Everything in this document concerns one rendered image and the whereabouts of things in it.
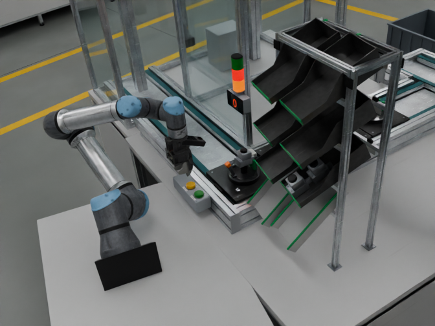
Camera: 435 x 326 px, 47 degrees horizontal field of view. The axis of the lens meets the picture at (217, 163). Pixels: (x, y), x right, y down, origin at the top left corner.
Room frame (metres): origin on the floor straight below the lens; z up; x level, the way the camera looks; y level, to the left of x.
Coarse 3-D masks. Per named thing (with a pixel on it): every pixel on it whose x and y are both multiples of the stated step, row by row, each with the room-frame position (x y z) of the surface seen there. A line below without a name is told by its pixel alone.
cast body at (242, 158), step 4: (244, 148) 1.64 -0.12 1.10; (240, 152) 1.63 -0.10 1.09; (244, 152) 1.62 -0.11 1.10; (248, 152) 1.63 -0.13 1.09; (240, 156) 1.62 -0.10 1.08; (244, 156) 1.61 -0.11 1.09; (248, 156) 1.62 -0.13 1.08; (252, 156) 1.65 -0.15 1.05; (236, 160) 1.62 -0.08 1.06; (240, 160) 1.61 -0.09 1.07; (244, 160) 1.61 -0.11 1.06; (248, 160) 1.62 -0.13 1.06; (236, 164) 1.62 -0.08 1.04; (240, 164) 1.60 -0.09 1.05; (244, 164) 1.61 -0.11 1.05; (248, 164) 1.62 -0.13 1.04
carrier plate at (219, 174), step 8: (232, 160) 1.74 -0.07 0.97; (216, 168) 1.70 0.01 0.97; (224, 168) 1.69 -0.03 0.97; (208, 176) 1.66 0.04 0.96; (216, 176) 1.64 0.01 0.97; (224, 176) 1.64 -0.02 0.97; (264, 176) 1.61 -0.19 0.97; (224, 184) 1.58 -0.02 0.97; (232, 184) 1.58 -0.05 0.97; (256, 184) 1.56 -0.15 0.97; (224, 192) 1.55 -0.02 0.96; (232, 192) 1.53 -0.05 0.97; (240, 192) 1.52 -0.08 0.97; (248, 192) 1.52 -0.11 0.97; (232, 200) 1.49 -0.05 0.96; (240, 200) 1.48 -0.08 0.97
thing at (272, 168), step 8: (272, 152) 1.44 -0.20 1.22; (280, 152) 1.42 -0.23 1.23; (256, 160) 1.42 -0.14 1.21; (264, 160) 1.42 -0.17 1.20; (272, 160) 1.40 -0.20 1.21; (280, 160) 1.39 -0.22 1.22; (288, 160) 1.37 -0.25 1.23; (264, 168) 1.38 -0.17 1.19; (272, 168) 1.37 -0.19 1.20; (280, 168) 1.35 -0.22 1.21; (288, 168) 1.32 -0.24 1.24; (272, 176) 1.33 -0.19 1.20; (280, 176) 1.31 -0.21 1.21
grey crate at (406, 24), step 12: (420, 12) 3.45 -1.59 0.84; (432, 12) 3.46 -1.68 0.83; (396, 24) 3.35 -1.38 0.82; (408, 24) 3.41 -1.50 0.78; (420, 24) 3.47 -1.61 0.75; (432, 24) 3.44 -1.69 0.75; (396, 36) 3.24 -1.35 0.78; (408, 36) 3.15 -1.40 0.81; (420, 36) 3.06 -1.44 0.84; (432, 36) 3.42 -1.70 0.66; (408, 48) 3.12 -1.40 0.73; (432, 48) 2.97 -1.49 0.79
